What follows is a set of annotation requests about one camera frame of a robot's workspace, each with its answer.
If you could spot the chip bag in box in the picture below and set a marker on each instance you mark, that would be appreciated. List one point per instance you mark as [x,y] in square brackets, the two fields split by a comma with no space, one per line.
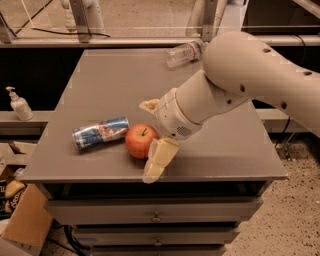
[10,195]

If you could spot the clear plastic water bottle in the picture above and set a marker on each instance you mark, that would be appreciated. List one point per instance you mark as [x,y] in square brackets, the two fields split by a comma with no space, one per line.
[185,53]

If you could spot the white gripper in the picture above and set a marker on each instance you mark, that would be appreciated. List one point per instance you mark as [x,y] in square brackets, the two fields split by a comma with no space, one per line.
[172,116]

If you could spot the grey drawer cabinet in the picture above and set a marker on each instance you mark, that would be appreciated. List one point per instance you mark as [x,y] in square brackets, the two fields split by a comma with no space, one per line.
[215,182]

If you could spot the cardboard box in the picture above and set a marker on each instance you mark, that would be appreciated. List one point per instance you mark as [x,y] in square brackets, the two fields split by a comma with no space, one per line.
[25,231]

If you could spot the blue silver redbull can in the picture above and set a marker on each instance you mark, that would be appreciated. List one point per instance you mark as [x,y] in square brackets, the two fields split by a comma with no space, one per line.
[99,133]

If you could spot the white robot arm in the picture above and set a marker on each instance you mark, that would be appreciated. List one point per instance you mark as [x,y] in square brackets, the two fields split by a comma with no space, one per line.
[236,67]

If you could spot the white pump dispenser bottle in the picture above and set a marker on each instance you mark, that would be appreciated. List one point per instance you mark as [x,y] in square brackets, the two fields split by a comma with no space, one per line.
[19,105]

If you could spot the red apple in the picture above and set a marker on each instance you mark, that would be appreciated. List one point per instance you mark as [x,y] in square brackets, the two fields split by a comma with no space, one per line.
[138,140]

